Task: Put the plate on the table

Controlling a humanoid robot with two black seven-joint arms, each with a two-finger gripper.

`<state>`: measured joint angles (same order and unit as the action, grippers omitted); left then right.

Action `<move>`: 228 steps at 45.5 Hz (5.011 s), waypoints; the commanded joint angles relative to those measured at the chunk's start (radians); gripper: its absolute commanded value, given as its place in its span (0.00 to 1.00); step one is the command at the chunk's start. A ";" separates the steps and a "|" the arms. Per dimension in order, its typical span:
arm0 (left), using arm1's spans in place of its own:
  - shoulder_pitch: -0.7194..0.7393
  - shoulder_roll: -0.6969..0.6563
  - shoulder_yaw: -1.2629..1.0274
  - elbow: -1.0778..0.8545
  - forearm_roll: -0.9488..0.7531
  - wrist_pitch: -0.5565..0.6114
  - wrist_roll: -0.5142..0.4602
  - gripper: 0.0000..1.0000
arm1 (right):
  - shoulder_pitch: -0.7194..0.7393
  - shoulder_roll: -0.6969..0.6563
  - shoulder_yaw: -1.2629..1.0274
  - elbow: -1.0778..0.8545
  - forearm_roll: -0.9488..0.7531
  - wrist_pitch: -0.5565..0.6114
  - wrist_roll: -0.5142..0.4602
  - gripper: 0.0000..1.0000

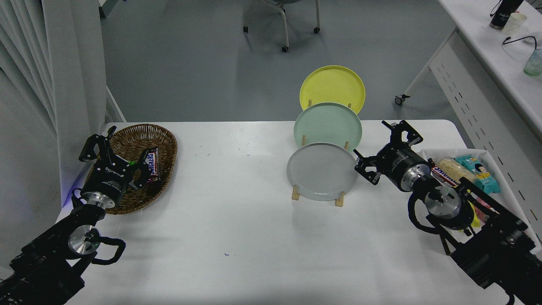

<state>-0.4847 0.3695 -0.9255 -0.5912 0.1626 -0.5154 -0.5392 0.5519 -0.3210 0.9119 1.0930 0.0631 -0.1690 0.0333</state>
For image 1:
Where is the pink snack packet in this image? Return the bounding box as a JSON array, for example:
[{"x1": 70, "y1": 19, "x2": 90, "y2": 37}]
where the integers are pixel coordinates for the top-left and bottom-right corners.
[{"x1": 475, "y1": 196, "x2": 501, "y2": 215}]

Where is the black cable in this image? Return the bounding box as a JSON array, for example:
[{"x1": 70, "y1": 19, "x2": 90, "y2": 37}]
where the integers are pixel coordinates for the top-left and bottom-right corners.
[{"x1": 503, "y1": 36, "x2": 538, "y2": 50}]

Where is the white paper cup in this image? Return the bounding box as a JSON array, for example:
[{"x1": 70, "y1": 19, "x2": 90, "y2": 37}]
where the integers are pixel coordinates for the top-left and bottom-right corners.
[{"x1": 502, "y1": 12, "x2": 528, "y2": 35}]

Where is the beige crispy snack bar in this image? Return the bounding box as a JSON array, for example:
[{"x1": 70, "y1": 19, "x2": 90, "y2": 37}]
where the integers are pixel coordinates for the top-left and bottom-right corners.
[{"x1": 436, "y1": 157, "x2": 477, "y2": 183}]

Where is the white wheeled desk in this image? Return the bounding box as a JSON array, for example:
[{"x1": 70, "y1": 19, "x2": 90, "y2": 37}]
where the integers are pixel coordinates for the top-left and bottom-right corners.
[{"x1": 394, "y1": 0, "x2": 542, "y2": 183}]

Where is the white curtain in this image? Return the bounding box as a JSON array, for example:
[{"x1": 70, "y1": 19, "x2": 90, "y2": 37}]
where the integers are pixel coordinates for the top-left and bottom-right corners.
[{"x1": 0, "y1": 0, "x2": 107, "y2": 267}]

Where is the wooden plate rack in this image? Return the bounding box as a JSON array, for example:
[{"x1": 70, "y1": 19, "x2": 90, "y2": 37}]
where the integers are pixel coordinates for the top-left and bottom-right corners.
[{"x1": 291, "y1": 100, "x2": 352, "y2": 207}]

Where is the yellow snack packet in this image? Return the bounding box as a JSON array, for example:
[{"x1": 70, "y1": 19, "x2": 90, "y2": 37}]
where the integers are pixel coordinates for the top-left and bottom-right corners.
[{"x1": 468, "y1": 202, "x2": 484, "y2": 228}]

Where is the grey round plate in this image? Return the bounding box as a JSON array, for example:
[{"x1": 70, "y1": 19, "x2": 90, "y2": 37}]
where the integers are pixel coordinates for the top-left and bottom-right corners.
[{"x1": 286, "y1": 142, "x2": 359, "y2": 202}]

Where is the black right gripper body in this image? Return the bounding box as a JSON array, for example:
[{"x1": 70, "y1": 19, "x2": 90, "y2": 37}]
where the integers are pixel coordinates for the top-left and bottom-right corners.
[{"x1": 378, "y1": 143, "x2": 429, "y2": 191}]

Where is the blue cartoon snack packet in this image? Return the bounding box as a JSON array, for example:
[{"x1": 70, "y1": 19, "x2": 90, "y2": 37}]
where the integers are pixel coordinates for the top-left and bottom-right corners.
[{"x1": 455, "y1": 155, "x2": 501, "y2": 194}]

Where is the black bottle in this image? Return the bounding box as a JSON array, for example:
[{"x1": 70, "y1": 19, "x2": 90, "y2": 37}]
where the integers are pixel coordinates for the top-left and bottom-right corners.
[{"x1": 489, "y1": 0, "x2": 523, "y2": 30}]

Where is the brown Snickers bar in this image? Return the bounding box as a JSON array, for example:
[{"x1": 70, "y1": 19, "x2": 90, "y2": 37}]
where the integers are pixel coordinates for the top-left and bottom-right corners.
[
  {"x1": 145, "y1": 147, "x2": 161, "y2": 182},
  {"x1": 428, "y1": 158, "x2": 461, "y2": 188}
]

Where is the wheeled office chair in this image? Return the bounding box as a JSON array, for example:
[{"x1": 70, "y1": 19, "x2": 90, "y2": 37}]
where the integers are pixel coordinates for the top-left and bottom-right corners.
[{"x1": 243, "y1": 0, "x2": 321, "y2": 53}]

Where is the white rectangular tray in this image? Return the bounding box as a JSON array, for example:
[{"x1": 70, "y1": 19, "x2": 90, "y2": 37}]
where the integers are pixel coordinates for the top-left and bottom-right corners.
[{"x1": 417, "y1": 148, "x2": 542, "y2": 255}]

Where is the brown wicker basket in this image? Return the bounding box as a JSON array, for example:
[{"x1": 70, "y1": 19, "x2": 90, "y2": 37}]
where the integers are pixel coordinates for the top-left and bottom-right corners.
[{"x1": 83, "y1": 124, "x2": 178, "y2": 215}]

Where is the mint green round plate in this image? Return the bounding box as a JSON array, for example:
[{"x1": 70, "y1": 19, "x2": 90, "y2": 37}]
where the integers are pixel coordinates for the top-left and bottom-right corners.
[{"x1": 293, "y1": 103, "x2": 363, "y2": 153}]

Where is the yellow round plate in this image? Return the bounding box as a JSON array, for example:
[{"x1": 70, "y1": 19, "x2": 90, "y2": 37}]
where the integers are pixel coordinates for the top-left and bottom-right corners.
[{"x1": 299, "y1": 65, "x2": 366, "y2": 115}]

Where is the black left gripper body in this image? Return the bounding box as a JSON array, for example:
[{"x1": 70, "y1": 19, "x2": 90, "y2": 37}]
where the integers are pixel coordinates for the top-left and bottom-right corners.
[{"x1": 83, "y1": 156, "x2": 134, "y2": 200}]

